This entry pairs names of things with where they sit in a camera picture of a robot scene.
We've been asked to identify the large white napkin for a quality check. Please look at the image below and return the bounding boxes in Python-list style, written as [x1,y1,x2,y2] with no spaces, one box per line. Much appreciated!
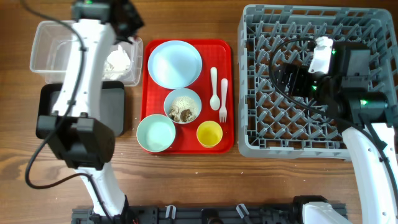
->
[103,45,130,80]

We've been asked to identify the yellow plastic cup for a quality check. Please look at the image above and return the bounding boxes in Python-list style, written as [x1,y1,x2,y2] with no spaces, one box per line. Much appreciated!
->
[197,121,223,148]

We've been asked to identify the light blue bowl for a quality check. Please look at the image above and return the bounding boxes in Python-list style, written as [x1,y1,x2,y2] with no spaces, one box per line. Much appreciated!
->
[164,88,202,124]

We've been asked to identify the rice and nutshell scraps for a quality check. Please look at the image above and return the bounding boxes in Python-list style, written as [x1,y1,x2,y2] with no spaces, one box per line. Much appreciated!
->
[168,96,199,123]

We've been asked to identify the mint green bowl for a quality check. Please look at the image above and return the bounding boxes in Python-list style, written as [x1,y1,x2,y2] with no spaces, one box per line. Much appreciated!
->
[136,114,176,152]

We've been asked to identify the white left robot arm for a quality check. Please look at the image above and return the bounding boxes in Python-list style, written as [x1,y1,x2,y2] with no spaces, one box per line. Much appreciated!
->
[31,1,144,223]

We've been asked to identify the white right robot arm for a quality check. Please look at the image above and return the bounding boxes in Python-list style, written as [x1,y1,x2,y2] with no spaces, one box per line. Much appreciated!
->
[269,37,397,223]

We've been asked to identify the grey dishwasher rack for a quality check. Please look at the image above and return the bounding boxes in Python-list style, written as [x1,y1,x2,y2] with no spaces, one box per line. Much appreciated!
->
[238,4,397,160]

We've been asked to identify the clear plastic waste bin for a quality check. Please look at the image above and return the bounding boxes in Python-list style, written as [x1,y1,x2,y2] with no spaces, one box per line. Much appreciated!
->
[30,21,143,86]

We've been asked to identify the black food waste tray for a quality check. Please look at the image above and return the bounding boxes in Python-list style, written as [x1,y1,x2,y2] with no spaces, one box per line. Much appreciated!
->
[38,81,125,137]

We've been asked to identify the light blue plate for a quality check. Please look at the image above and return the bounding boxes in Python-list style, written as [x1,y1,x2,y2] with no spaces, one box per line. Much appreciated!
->
[147,40,203,90]

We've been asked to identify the white plastic fork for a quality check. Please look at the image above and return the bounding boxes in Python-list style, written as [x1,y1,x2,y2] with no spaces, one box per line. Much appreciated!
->
[219,78,228,123]

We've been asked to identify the white plastic spoon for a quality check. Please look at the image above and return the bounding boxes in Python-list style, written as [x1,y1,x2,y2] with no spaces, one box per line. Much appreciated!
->
[210,67,220,111]

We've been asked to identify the red serving tray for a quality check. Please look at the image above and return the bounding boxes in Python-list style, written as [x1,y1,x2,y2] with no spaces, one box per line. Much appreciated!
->
[141,39,234,155]

